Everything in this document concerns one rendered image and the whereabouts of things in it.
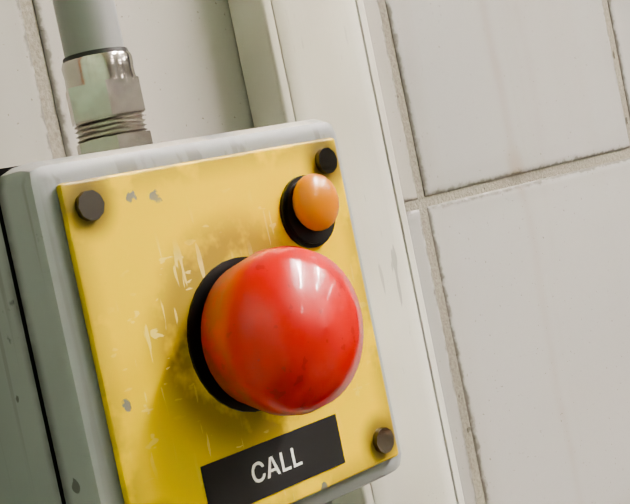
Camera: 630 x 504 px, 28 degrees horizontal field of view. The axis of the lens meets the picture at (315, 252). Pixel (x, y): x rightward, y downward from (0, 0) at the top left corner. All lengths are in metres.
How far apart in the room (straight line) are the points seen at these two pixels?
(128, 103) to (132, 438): 0.09
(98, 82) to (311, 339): 0.09
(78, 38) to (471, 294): 0.21
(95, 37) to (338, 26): 0.12
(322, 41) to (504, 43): 0.13
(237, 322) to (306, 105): 0.14
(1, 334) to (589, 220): 0.32
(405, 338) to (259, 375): 0.15
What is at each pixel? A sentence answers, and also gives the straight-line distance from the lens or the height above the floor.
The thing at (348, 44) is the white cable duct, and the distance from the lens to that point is 0.43.
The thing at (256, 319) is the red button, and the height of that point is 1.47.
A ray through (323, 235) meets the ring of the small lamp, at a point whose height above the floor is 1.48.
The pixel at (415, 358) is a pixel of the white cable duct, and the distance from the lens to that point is 0.43.
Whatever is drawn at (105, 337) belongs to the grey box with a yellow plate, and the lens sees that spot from 0.28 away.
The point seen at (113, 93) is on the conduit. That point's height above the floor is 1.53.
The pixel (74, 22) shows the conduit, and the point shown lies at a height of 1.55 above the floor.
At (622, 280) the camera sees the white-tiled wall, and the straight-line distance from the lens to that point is 0.57.
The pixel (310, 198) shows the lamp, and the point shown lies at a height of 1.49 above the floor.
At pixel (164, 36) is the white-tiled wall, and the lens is 0.40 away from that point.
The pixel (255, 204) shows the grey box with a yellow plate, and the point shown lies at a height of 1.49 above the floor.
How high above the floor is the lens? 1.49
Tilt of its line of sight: 3 degrees down
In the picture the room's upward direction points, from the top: 12 degrees counter-clockwise
